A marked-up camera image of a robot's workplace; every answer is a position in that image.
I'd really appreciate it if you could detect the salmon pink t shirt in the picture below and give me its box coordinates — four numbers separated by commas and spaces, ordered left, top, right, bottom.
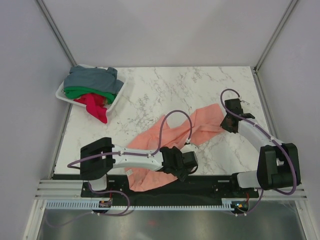
125, 103, 224, 192

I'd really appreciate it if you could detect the white plastic laundry basket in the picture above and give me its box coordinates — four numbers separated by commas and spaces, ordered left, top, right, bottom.
55, 64, 128, 116

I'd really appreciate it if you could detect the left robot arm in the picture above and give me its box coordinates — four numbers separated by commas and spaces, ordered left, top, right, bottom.
80, 137, 198, 197

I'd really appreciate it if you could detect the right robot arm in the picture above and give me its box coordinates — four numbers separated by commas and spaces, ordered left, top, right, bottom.
220, 98, 301, 197

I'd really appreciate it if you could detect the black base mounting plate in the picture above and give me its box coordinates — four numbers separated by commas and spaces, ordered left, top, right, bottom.
80, 174, 260, 207

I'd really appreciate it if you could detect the red t shirt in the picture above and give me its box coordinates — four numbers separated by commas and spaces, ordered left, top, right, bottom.
74, 93, 108, 124

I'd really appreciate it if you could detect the grey blue t shirt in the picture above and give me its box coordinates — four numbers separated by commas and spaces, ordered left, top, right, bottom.
63, 65, 124, 94

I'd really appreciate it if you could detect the green t shirt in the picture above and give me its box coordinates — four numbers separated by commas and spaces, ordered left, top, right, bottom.
63, 86, 118, 102

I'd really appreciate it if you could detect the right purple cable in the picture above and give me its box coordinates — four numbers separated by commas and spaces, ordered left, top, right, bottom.
219, 88, 300, 218

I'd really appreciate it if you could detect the purple cable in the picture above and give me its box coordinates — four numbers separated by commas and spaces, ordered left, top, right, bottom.
67, 109, 193, 227
219, 88, 300, 218

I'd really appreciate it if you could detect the white slotted cable duct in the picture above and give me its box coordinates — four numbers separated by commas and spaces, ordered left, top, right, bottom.
45, 198, 234, 211

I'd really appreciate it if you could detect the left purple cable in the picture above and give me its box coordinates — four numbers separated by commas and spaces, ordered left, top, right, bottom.
67, 109, 193, 227

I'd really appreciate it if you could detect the right aluminium frame post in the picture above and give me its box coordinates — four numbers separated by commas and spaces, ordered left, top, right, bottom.
252, 0, 300, 75

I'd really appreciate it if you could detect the aluminium frame post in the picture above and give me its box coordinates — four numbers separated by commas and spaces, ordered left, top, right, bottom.
35, 0, 77, 67
252, 0, 300, 75

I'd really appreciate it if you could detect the left aluminium frame post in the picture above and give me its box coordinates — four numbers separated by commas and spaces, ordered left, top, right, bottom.
35, 0, 77, 67

